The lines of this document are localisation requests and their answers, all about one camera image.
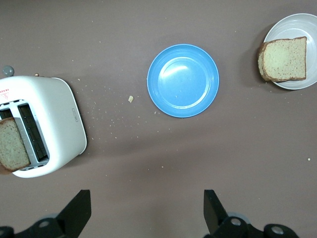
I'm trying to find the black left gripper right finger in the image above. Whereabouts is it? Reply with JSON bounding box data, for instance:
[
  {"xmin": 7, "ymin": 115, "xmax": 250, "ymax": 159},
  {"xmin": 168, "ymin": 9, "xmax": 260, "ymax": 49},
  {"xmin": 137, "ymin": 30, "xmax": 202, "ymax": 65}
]
[{"xmin": 204, "ymin": 189, "xmax": 299, "ymax": 238}]

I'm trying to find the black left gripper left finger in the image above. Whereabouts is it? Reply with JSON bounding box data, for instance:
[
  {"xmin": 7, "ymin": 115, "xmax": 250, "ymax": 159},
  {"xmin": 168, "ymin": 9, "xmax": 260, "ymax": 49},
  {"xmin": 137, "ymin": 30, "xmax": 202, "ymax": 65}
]
[{"xmin": 0, "ymin": 189, "xmax": 92, "ymax": 238}]

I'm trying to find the brown bread slice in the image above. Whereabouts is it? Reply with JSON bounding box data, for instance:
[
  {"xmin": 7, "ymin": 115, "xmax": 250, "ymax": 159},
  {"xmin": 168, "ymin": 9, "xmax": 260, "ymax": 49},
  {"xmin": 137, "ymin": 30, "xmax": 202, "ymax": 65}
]
[
  {"xmin": 258, "ymin": 36, "xmax": 308, "ymax": 83},
  {"xmin": 0, "ymin": 117, "xmax": 31, "ymax": 176}
]

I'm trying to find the blue plate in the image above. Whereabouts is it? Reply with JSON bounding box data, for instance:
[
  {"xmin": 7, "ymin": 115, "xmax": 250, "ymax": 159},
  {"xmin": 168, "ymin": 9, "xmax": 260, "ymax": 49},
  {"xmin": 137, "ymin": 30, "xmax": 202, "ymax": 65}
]
[{"xmin": 147, "ymin": 44, "xmax": 220, "ymax": 119}]

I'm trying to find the beige plate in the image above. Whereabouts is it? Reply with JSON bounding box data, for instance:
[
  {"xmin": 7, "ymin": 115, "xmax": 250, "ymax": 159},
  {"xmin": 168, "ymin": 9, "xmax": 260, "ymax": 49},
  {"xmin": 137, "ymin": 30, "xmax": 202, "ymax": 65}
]
[{"xmin": 263, "ymin": 13, "xmax": 317, "ymax": 91}]

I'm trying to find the brown table cover sheet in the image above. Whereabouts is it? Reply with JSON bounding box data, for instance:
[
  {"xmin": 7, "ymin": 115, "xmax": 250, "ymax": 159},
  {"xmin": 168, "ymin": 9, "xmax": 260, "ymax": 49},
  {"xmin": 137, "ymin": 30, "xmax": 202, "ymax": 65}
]
[{"xmin": 0, "ymin": 0, "xmax": 317, "ymax": 238}]

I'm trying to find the white two-slot toaster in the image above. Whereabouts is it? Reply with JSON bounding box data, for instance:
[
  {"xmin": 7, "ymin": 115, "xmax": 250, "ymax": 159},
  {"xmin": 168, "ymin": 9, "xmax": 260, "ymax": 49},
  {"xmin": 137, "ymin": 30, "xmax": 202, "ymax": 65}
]
[{"xmin": 0, "ymin": 65, "xmax": 88, "ymax": 179}]

